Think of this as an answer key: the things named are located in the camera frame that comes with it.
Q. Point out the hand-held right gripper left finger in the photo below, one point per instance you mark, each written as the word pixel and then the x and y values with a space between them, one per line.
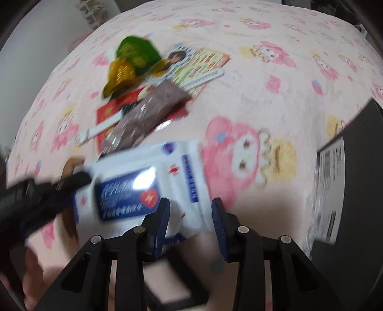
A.
pixel 159 230

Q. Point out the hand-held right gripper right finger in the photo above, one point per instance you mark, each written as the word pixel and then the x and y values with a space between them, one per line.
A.
pixel 220 231

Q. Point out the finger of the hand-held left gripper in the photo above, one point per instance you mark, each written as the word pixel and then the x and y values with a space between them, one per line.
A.
pixel 76 180

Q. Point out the white blue wet wipes pack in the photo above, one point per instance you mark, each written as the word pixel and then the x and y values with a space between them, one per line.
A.
pixel 134 185

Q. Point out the black container box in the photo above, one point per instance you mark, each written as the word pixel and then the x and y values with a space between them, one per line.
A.
pixel 359 179

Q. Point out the person's left forearm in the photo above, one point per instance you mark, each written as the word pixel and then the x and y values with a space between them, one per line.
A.
pixel 31 275

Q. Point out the red card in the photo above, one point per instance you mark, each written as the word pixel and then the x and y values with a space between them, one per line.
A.
pixel 109 113

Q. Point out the brown snack packet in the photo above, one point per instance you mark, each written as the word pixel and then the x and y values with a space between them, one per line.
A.
pixel 149 110

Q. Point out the yellow foil packet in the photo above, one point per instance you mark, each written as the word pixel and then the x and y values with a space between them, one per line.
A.
pixel 119 74

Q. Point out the pink printed blanket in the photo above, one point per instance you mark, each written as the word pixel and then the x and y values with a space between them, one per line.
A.
pixel 269 104

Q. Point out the green snack bag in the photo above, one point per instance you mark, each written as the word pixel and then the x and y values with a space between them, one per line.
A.
pixel 137 52

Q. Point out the photo card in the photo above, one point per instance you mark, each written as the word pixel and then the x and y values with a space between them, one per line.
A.
pixel 176 57

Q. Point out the white shelf unit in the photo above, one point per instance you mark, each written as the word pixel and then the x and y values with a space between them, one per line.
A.
pixel 92 12

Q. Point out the orange green leaflet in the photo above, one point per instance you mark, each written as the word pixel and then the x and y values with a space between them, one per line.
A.
pixel 206 63

